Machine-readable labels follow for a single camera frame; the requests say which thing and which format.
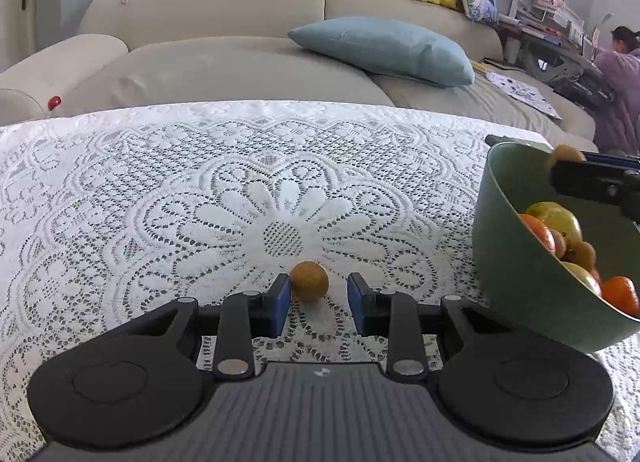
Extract orange mandarin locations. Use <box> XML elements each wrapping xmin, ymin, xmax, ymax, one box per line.
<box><xmin>518</xmin><ymin>213</ymin><xmax>555</xmax><ymax>255</ymax></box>
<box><xmin>601</xmin><ymin>276</ymin><xmax>640</xmax><ymax>317</ymax></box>

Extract light blue cushion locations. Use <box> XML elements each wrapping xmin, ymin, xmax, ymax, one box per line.
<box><xmin>288</xmin><ymin>16</ymin><xmax>475</xmax><ymax>88</ymax></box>

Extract cluttered shelf with books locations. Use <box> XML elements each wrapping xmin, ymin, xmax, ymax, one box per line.
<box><xmin>499</xmin><ymin>0</ymin><xmax>614</xmax><ymax>111</ymax></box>

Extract small red ball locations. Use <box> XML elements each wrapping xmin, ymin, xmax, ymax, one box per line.
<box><xmin>48</xmin><ymin>96</ymin><xmax>62</xmax><ymax>110</ymax></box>

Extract small brown longan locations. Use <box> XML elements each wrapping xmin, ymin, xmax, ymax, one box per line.
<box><xmin>564</xmin><ymin>241</ymin><xmax>597</xmax><ymax>273</ymax></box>
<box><xmin>549</xmin><ymin>228</ymin><xmax>566</xmax><ymax>259</ymax></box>
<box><xmin>290</xmin><ymin>261</ymin><xmax>330</xmax><ymax>302</ymax></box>
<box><xmin>548</xmin><ymin>145</ymin><xmax>587</xmax><ymax>169</ymax></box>

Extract green colander bowl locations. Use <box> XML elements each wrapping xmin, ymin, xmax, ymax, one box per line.
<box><xmin>472</xmin><ymin>139</ymin><xmax>639</xmax><ymax>352</ymax></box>

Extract beige sofa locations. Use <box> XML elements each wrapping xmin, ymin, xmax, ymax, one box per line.
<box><xmin>1</xmin><ymin>0</ymin><xmax>596</xmax><ymax>151</ymax></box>

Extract person in purple top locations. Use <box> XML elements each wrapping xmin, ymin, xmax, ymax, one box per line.
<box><xmin>593</xmin><ymin>26</ymin><xmax>639</xmax><ymax>157</ymax></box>

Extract white lace tablecloth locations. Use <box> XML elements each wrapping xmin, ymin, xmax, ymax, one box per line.
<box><xmin>1</xmin><ymin>102</ymin><xmax>639</xmax><ymax>461</ymax></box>

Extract large yellow-green pear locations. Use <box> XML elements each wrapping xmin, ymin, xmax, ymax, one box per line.
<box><xmin>525</xmin><ymin>201</ymin><xmax>582</xmax><ymax>247</ymax></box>

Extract yellow-green apple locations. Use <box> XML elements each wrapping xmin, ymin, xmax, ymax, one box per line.
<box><xmin>562</xmin><ymin>262</ymin><xmax>602</xmax><ymax>297</ymax></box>

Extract printed paper sheet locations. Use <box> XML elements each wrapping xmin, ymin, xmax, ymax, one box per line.
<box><xmin>485</xmin><ymin>71</ymin><xmax>561</xmax><ymax>121</ymax></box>

